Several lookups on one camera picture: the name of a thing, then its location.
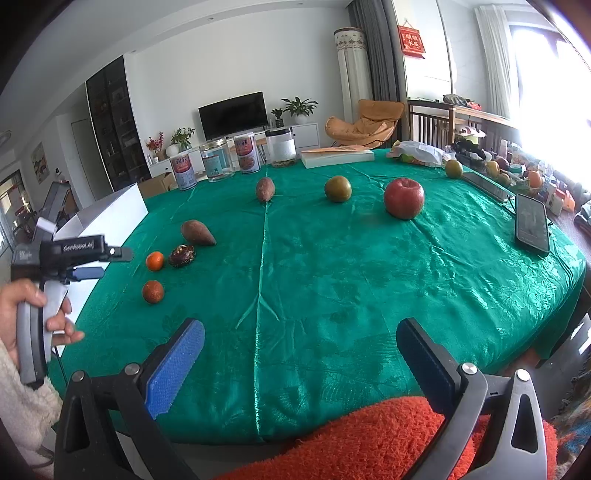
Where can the large green potted plant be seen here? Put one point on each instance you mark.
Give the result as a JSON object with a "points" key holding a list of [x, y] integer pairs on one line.
{"points": [[300, 107]]}

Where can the red wall calendar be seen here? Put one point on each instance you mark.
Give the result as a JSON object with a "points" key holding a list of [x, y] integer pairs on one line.
{"points": [[411, 41]]}

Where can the green tablecloth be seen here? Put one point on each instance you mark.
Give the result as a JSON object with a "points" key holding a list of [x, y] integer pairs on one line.
{"points": [[323, 300]]}

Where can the patterned cloth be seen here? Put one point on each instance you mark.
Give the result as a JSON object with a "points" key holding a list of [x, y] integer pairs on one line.
{"points": [[572, 415]]}

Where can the covered standing air conditioner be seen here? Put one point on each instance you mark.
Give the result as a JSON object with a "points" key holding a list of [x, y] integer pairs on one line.
{"points": [[353, 69]]}

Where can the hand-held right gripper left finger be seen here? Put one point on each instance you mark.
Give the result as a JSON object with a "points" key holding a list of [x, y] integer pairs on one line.
{"points": [[178, 364]]}

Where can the black television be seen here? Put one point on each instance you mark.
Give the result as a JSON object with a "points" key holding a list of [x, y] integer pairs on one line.
{"points": [[233, 114]]}

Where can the small green potted plant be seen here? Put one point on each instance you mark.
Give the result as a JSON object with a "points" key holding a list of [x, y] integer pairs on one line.
{"points": [[278, 115]]}

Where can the framed wall picture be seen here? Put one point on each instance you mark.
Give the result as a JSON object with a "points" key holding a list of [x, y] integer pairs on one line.
{"points": [[40, 161]]}

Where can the clear jar black lid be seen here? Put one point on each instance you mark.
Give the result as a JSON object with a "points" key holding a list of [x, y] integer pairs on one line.
{"points": [[280, 147]]}

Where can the black display cabinet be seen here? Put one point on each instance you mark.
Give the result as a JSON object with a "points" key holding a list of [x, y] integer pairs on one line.
{"points": [[113, 124]]}

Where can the green plant white vase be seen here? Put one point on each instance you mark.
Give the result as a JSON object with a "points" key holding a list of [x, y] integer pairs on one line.
{"points": [[182, 138]]}

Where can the black slim box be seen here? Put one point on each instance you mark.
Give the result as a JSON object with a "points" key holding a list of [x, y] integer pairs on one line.
{"points": [[489, 187]]}

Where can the cardboard box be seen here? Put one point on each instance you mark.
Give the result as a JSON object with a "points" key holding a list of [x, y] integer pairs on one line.
{"points": [[157, 184]]}

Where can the person's left hand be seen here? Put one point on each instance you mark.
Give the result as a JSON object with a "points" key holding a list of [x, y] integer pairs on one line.
{"points": [[18, 295]]}

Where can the orange fruit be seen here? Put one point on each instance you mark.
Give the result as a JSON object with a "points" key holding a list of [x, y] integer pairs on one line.
{"points": [[534, 179]]}

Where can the pointed sweet potato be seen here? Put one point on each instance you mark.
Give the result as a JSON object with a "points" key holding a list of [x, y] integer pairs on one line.
{"points": [[196, 232]]}

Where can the white book orange cover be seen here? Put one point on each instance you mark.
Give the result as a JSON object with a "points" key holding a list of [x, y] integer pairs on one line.
{"points": [[337, 158]]}

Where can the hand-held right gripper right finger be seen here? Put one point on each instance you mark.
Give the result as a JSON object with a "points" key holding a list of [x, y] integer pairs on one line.
{"points": [[418, 357]]}

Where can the white box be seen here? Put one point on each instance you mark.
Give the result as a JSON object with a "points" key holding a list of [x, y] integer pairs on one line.
{"points": [[111, 214]]}

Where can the white television cabinet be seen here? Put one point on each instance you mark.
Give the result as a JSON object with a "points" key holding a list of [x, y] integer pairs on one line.
{"points": [[307, 134]]}

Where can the wooden table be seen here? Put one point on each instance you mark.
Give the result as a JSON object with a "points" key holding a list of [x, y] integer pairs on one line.
{"points": [[485, 117]]}

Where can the black smartphone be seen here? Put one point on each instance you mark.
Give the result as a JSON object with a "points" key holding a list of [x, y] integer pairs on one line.
{"points": [[532, 224]]}

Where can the red apple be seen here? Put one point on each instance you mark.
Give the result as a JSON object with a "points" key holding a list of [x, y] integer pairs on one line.
{"points": [[404, 198]]}

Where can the person's left forearm white sleeve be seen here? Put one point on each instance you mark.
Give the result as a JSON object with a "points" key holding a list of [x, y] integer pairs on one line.
{"points": [[23, 415]]}

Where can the white plastic bag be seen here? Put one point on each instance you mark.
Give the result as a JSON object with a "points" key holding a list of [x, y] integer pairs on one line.
{"points": [[418, 151]]}

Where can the white orange-label can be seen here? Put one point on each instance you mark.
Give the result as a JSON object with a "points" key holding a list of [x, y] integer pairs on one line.
{"points": [[183, 173], [247, 153]]}

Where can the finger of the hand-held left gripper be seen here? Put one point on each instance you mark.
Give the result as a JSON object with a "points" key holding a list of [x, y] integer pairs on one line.
{"points": [[119, 253], [90, 273]]}

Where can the green-brown pear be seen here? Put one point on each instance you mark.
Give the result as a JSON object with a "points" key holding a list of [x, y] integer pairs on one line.
{"points": [[338, 189], [454, 169]]}

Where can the grey curtain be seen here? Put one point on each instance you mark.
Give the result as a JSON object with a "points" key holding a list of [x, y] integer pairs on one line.
{"points": [[376, 50]]}

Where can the dark brown wrinkled fruit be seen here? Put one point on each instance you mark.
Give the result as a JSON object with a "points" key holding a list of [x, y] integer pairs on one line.
{"points": [[182, 256]]}

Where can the small orange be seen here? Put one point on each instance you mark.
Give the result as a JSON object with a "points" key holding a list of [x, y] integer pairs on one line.
{"points": [[154, 261], [153, 291]]}

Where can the red flowers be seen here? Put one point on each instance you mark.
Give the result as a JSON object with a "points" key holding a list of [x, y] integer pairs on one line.
{"points": [[156, 144]]}

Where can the clear jar gold lid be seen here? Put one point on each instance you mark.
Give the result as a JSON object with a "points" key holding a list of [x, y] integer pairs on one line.
{"points": [[217, 160]]}

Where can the white curtain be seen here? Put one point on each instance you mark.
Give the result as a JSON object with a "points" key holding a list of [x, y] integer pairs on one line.
{"points": [[494, 60]]}

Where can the yellow-green mango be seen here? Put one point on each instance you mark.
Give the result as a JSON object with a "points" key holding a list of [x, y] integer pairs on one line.
{"points": [[493, 168]]}

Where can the orange fleece garment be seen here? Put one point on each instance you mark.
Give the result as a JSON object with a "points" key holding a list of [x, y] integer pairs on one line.
{"points": [[392, 443]]}

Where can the orange lounge chair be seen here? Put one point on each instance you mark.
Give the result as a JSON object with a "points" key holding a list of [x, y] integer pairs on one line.
{"points": [[364, 122]]}

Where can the rounded sweet potato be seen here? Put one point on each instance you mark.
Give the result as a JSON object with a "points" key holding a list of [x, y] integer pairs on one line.
{"points": [[265, 189]]}

